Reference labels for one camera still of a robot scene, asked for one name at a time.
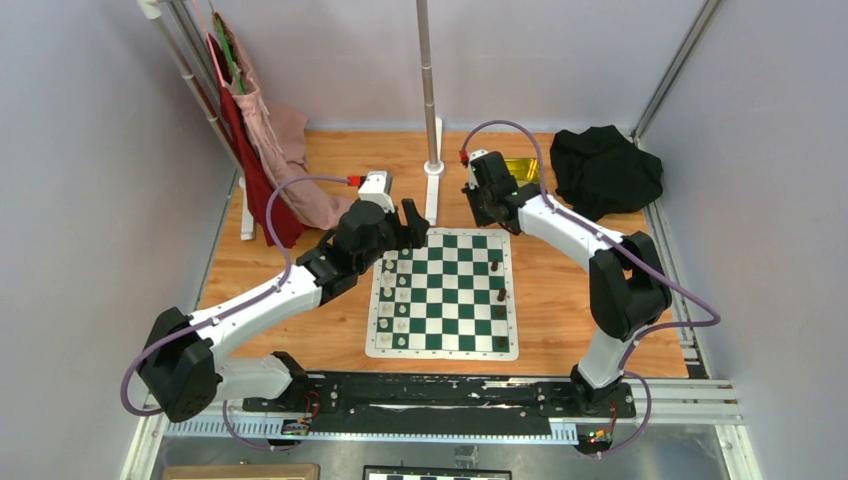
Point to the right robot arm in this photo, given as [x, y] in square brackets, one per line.
[626, 291]

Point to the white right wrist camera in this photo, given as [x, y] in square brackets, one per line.
[476, 154]

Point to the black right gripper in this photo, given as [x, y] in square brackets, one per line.
[481, 219]

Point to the pink cloth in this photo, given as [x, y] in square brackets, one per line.
[276, 134]

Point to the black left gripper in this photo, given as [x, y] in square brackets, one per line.
[416, 227]

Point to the metal stand pole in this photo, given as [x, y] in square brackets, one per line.
[425, 63]

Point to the decorated gold tin box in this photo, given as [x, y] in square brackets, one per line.
[524, 170]

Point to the green white chess board mat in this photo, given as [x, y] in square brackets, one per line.
[452, 303]

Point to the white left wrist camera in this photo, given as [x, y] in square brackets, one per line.
[376, 188]

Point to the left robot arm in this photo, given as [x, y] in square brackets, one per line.
[186, 363]

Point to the red cloth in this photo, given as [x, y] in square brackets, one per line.
[255, 179]

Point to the white stand base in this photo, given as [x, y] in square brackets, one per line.
[433, 192]

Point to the white clothes rack pole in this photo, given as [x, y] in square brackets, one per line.
[179, 29]

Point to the black cloth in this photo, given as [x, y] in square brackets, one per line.
[600, 172]

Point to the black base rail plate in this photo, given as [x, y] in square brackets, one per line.
[440, 404]

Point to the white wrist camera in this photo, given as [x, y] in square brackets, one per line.
[476, 154]
[376, 188]

